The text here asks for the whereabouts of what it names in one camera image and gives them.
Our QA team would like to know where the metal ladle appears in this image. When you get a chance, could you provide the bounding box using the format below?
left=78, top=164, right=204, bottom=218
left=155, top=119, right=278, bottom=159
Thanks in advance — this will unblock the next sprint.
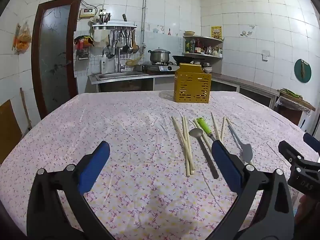
left=127, top=29, right=134, bottom=54

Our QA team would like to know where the corner wall shelf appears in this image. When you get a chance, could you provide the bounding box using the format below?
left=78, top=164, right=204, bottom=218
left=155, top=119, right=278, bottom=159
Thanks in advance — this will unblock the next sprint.
left=182, top=35, right=224, bottom=60

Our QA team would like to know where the light blue plastic spoon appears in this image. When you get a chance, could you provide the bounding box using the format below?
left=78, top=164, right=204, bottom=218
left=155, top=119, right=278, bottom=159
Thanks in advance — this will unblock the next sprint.
left=227, top=124, right=253, bottom=163

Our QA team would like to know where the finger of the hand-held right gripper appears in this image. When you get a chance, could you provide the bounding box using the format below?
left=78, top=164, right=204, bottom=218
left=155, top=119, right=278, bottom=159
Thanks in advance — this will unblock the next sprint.
left=303, top=132, right=320, bottom=153
left=278, top=140, right=305, bottom=167

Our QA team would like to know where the metal faucet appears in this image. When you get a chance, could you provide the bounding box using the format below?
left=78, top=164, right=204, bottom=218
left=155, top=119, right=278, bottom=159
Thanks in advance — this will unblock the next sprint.
left=116, top=47, right=125, bottom=73

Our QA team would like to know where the frosted glass door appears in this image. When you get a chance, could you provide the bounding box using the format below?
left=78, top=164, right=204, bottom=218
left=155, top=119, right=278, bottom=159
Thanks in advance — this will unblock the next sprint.
left=31, top=0, right=82, bottom=119

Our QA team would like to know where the yellow wall poster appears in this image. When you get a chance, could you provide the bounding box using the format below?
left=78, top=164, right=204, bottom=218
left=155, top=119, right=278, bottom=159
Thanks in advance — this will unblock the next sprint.
left=211, top=25, right=223, bottom=40

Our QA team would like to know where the green handled peeler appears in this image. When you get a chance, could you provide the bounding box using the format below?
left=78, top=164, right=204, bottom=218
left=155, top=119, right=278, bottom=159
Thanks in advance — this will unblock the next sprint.
left=196, top=117, right=217, bottom=142

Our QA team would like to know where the metal utensil rack shelf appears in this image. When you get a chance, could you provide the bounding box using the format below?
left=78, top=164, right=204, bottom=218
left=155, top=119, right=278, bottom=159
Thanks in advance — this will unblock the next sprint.
left=92, top=22, right=138, bottom=30

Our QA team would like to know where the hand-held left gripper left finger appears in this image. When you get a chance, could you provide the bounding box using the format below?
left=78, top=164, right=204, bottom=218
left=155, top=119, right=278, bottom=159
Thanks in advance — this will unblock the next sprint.
left=26, top=141, right=118, bottom=240

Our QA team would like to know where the black wok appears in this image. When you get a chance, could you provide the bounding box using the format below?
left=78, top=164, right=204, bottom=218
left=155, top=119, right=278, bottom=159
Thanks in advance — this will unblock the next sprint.
left=172, top=54, right=204, bottom=64

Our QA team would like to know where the metal spoon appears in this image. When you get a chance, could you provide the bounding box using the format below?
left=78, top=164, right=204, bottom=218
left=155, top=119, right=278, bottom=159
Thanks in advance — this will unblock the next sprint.
left=189, top=128, right=220, bottom=179

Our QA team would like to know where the steel cooking pot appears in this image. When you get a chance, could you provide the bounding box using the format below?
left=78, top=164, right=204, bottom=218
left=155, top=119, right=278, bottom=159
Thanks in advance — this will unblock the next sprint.
left=148, top=47, right=171, bottom=64

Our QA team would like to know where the kitchen counter cabinet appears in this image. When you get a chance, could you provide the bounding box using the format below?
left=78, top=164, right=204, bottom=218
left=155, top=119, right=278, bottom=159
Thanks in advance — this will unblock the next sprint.
left=89, top=73, right=279, bottom=108

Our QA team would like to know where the green round cutting board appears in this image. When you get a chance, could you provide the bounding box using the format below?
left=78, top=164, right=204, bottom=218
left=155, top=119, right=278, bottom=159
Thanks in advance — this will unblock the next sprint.
left=294, top=59, right=312, bottom=83

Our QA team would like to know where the orange plastic bag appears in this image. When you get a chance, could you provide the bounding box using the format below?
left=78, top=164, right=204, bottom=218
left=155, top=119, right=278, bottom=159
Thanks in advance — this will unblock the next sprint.
left=12, top=22, right=32, bottom=54

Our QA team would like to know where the stainless steel sink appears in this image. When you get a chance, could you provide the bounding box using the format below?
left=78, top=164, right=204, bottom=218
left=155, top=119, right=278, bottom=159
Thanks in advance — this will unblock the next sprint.
left=91, top=71, right=149, bottom=82

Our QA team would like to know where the wooden stick handle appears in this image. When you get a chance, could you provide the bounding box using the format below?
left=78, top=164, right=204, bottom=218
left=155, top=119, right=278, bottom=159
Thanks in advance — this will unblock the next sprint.
left=20, top=87, right=32, bottom=130

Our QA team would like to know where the yellow perforated utensil holder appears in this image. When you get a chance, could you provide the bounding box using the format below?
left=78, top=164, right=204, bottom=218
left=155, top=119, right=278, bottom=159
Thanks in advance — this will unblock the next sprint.
left=174, top=63, right=212, bottom=103

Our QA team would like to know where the metal utensil cup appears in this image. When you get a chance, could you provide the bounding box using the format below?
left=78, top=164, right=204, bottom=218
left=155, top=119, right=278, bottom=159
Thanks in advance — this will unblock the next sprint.
left=99, top=12, right=111, bottom=25

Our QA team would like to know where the red yellow bag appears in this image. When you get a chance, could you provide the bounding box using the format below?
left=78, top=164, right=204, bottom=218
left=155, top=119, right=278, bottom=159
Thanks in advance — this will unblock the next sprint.
left=74, top=35, right=95, bottom=55

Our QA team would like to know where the grey wall pipe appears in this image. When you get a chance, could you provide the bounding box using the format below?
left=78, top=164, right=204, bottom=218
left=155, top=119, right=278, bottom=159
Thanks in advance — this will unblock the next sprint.
left=141, top=0, right=149, bottom=47

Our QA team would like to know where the white hanging bag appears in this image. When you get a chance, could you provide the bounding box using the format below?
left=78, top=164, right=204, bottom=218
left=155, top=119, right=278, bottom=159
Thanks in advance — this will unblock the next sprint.
left=94, top=29, right=110, bottom=48

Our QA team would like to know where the plastic covered side table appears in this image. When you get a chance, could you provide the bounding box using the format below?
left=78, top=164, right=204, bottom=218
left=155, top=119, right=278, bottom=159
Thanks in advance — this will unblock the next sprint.
left=275, top=89, right=316, bottom=125

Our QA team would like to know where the wall thermostat box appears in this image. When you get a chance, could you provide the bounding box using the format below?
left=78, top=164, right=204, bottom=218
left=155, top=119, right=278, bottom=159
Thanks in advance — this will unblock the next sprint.
left=79, top=8, right=97, bottom=18

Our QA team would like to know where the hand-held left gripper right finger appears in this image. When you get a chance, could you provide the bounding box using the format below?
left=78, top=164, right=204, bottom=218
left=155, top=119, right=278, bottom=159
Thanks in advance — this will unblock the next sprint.
left=207, top=139, right=295, bottom=240

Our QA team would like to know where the wooden spatula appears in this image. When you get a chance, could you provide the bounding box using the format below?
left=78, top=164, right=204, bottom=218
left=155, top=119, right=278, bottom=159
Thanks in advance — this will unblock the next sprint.
left=132, top=29, right=140, bottom=52

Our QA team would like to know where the gas stove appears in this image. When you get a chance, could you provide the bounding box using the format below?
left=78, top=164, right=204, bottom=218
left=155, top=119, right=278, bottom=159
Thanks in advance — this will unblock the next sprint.
left=142, top=61, right=180, bottom=72

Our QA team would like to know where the wooden board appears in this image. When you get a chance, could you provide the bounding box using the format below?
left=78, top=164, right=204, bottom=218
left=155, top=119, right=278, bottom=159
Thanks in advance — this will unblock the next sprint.
left=0, top=99, right=23, bottom=158

